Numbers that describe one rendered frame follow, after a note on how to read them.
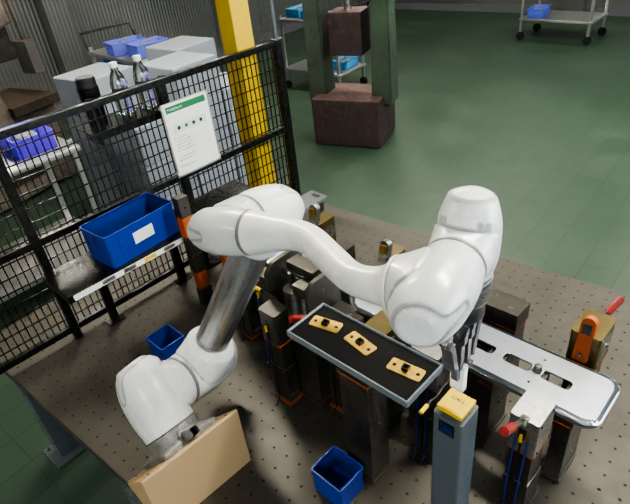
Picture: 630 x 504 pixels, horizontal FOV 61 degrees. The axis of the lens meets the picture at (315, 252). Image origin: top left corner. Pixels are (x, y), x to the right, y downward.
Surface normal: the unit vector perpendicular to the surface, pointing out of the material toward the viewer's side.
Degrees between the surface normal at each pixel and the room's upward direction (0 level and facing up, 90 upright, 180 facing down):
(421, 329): 89
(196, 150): 90
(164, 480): 90
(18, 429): 0
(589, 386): 0
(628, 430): 0
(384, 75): 90
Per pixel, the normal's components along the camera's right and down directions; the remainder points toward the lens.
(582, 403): -0.10, -0.83
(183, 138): 0.72, 0.33
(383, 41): -0.40, 0.55
